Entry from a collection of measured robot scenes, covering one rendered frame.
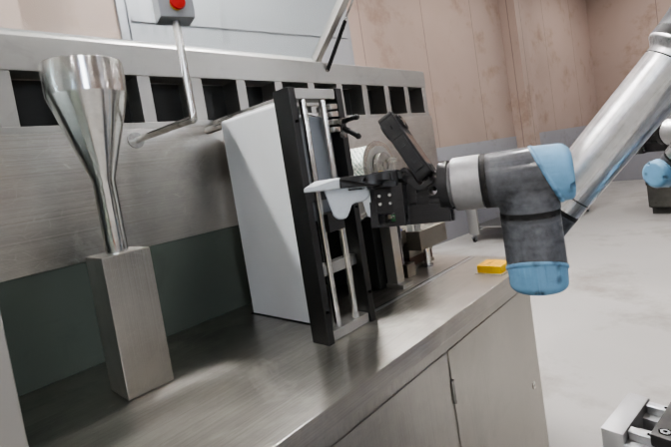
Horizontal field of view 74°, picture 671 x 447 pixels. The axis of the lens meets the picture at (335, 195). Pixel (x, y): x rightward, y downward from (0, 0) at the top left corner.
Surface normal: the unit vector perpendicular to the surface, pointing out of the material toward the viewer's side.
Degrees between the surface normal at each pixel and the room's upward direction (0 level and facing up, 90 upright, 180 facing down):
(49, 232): 90
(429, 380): 90
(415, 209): 82
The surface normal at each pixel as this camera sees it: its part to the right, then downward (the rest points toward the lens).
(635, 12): -0.76, 0.16
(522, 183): -0.41, 0.12
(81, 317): 0.72, -0.07
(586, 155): -0.70, -0.13
